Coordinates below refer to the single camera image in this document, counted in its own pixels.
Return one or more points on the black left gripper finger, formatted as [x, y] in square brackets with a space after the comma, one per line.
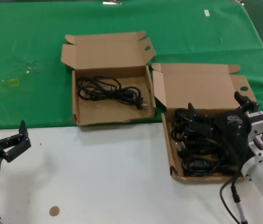
[16, 147]

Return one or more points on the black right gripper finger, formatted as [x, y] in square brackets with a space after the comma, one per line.
[248, 103]
[201, 122]

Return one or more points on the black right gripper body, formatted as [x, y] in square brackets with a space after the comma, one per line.
[232, 123]

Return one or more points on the open cardboard box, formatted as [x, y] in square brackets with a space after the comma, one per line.
[192, 88]
[103, 53]

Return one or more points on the yellow tape square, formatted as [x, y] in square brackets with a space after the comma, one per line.
[8, 83]

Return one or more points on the brown round sticker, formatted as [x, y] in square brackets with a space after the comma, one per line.
[54, 211]

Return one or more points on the silver black connector plug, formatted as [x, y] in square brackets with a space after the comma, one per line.
[238, 207]

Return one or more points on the white tape strip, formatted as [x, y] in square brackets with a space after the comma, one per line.
[206, 13]

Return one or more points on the green table cloth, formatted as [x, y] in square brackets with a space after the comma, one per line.
[28, 46]

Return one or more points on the metal table clamp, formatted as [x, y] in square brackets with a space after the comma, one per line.
[111, 3]

